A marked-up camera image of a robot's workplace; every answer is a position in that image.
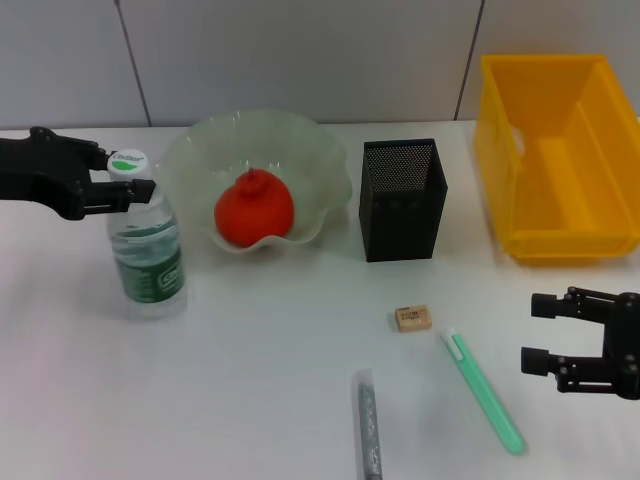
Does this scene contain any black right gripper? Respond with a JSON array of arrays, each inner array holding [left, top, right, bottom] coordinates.
[[519, 286, 640, 401]]

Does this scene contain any grey glitter pen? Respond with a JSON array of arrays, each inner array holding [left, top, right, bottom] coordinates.
[[352, 368, 386, 480]]

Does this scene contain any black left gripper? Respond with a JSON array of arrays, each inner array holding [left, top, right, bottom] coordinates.
[[0, 126, 158, 221]]

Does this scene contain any clear green-label water bottle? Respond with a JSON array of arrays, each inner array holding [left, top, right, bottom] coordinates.
[[105, 147, 189, 322]]

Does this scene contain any red-orange fruit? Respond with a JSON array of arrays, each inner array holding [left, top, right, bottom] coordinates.
[[213, 168, 296, 250]]

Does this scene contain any tan eraser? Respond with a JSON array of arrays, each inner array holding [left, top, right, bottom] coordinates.
[[393, 305, 435, 334]]

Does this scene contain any black mesh pen holder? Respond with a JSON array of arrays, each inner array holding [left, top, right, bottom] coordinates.
[[358, 138, 450, 264]]

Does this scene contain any green pen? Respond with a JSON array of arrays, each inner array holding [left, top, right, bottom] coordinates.
[[440, 326, 528, 456]]

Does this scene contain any green glass fruit bowl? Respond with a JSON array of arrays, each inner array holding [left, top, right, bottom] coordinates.
[[158, 106, 352, 258]]

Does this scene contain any yellow plastic bin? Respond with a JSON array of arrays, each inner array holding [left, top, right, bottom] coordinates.
[[473, 53, 640, 267]]

